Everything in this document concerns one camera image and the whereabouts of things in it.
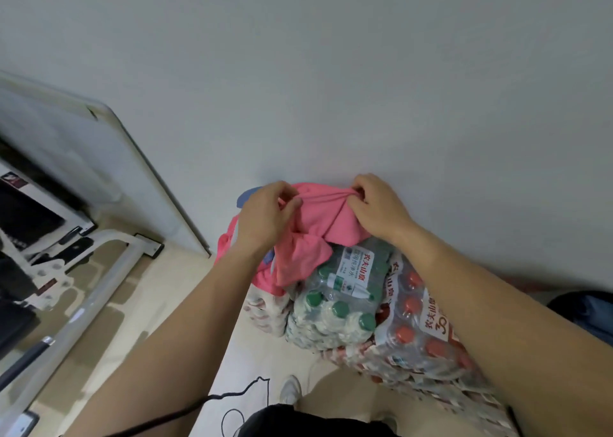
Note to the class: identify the person's right forearm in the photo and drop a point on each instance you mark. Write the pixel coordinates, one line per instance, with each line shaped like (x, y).
(498, 326)

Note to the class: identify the person's left forearm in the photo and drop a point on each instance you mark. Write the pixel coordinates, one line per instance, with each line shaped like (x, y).
(182, 336)

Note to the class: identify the dark blue bag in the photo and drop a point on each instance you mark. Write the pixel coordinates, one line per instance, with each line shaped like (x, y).
(586, 314)

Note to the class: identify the small red-capped water bottle pack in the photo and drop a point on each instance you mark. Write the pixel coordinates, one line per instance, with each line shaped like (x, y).
(266, 309)

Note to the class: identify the green-capped water bottle pack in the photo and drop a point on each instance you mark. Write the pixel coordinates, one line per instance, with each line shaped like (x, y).
(342, 297)

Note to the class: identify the white board panel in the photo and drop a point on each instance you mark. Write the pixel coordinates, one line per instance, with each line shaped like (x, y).
(96, 163)

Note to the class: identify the white shoe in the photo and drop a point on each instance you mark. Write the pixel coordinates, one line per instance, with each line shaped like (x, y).
(290, 389)

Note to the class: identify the black shorts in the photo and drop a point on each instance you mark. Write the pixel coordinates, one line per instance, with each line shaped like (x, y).
(311, 423)

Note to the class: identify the person's right hand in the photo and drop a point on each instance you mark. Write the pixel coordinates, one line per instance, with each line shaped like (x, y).
(380, 211)

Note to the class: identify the large red-capped water bottle pack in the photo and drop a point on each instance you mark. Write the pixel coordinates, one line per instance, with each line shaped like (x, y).
(421, 345)

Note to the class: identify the person's right thumb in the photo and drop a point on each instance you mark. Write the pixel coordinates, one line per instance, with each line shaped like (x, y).
(357, 205)

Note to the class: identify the person's left hand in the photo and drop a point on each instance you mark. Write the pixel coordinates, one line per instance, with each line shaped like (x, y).
(258, 221)

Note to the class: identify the person's left thumb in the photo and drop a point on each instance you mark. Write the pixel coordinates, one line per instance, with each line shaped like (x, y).
(291, 208)

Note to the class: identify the white metal exercise frame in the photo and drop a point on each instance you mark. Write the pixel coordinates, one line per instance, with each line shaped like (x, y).
(96, 283)

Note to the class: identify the black padded seat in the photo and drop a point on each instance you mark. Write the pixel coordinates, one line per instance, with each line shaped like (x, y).
(26, 216)

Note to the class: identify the pink cloth garment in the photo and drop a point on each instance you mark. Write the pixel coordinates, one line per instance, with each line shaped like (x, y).
(321, 230)

